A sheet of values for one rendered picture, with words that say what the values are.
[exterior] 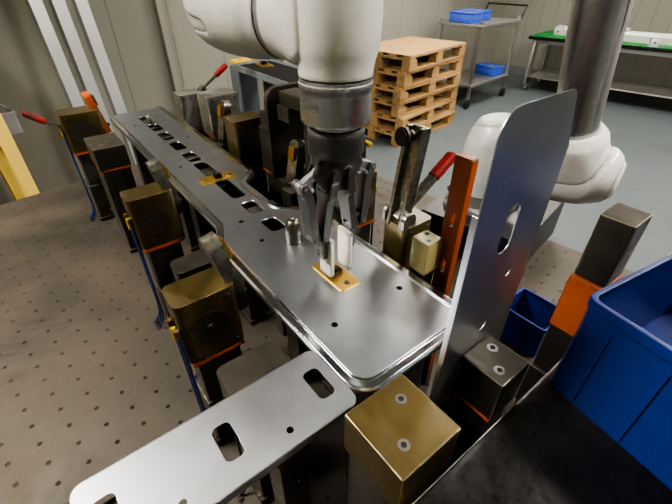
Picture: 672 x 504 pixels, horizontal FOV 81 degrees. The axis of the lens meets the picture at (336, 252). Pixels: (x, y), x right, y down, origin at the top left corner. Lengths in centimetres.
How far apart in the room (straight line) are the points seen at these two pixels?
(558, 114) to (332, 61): 23
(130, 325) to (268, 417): 68
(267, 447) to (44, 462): 55
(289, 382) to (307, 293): 16
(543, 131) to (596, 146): 76
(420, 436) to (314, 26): 42
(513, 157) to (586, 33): 67
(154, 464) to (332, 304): 30
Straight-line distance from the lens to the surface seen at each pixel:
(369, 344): 55
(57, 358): 111
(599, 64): 101
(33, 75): 316
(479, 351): 46
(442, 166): 73
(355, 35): 46
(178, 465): 49
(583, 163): 110
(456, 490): 43
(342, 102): 48
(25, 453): 98
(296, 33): 48
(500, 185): 32
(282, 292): 63
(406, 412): 42
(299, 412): 49
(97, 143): 127
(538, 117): 33
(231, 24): 55
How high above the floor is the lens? 141
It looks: 36 degrees down
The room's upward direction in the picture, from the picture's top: straight up
